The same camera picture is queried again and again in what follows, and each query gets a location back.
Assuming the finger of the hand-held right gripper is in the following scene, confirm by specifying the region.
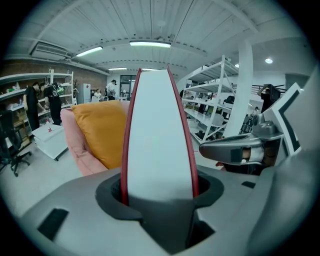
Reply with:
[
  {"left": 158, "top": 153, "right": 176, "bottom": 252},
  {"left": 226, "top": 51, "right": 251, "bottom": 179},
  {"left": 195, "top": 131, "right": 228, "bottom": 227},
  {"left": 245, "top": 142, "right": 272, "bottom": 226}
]
[{"left": 199, "top": 134, "right": 265, "bottom": 166}]

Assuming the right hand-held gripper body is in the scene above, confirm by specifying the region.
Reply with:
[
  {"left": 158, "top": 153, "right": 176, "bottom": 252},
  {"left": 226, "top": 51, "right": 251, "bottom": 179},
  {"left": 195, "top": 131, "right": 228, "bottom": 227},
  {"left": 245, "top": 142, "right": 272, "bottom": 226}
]
[{"left": 221, "top": 83, "right": 303, "bottom": 176}]

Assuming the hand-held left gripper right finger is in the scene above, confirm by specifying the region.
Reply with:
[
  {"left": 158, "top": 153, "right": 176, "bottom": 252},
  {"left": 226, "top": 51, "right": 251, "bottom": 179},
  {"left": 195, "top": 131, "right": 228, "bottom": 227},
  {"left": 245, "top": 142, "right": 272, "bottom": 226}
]
[{"left": 186, "top": 164, "right": 269, "bottom": 256}]

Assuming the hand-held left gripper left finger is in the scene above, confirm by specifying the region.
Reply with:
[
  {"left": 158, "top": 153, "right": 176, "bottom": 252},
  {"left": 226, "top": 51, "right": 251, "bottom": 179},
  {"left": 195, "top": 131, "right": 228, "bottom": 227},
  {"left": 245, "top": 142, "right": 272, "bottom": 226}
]
[{"left": 19, "top": 168, "right": 171, "bottom": 256}]

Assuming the red book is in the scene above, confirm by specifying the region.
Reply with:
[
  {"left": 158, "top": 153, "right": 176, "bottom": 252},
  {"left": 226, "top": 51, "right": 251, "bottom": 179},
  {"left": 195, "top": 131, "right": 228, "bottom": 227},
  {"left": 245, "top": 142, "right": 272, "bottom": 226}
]
[{"left": 119, "top": 63, "right": 201, "bottom": 207}]

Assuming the pink armchair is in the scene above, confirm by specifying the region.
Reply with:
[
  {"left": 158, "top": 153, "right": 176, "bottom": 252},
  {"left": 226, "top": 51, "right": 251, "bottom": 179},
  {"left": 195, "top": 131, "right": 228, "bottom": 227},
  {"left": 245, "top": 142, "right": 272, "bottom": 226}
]
[{"left": 59, "top": 99, "right": 131, "bottom": 177}]

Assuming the white round chair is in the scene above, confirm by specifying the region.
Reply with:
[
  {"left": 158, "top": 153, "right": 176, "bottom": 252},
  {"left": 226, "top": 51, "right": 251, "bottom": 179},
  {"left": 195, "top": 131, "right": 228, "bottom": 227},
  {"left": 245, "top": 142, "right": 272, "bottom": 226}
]
[{"left": 209, "top": 113, "right": 226, "bottom": 127}]

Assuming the white pillar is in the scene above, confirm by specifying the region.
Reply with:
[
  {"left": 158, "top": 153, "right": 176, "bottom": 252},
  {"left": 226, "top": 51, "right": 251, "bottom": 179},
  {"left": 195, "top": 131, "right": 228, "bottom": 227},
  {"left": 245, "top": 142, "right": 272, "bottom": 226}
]
[{"left": 223, "top": 39, "right": 254, "bottom": 138}]

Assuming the white shelving rack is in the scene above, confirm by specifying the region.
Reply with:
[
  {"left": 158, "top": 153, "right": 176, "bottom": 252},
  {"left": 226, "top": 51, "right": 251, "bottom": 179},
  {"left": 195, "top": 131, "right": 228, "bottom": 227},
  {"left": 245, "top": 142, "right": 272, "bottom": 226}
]
[
  {"left": 181, "top": 55, "right": 240, "bottom": 145},
  {"left": 0, "top": 70, "right": 75, "bottom": 141}
]

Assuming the white storage box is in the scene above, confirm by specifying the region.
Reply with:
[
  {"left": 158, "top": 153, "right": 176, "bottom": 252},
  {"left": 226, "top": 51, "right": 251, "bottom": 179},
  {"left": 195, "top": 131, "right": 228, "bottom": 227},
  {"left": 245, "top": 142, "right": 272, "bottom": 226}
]
[{"left": 31, "top": 124, "right": 70, "bottom": 161}]

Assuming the orange cushion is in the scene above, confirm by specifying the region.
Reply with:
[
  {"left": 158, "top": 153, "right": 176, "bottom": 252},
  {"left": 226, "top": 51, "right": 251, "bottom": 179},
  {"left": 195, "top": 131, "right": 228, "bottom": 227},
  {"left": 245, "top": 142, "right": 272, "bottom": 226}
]
[{"left": 71, "top": 99, "right": 128, "bottom": 170}]

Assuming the black office chair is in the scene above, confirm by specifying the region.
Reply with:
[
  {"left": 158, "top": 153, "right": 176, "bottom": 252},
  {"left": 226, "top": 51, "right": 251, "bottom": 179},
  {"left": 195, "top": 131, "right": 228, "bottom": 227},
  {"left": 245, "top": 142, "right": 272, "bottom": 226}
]
[{"left": 0, "top": 109, "right": 33, "bottom": 178}]

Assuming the white fridge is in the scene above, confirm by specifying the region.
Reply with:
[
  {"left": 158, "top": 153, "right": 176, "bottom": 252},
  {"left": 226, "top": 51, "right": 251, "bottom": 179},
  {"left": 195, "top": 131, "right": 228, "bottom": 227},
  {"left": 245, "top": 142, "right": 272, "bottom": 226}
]
[{"left": 83, "top": 83, "right": 91, "bottom": 104}]

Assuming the ceiling air conditioner unit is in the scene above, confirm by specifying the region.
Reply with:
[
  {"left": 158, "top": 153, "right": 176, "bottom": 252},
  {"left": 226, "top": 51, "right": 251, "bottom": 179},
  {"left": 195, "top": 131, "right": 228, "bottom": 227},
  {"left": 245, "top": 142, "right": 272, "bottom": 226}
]
[{"left": 29, "top": 41, "right": 70, "bottom": 61}]

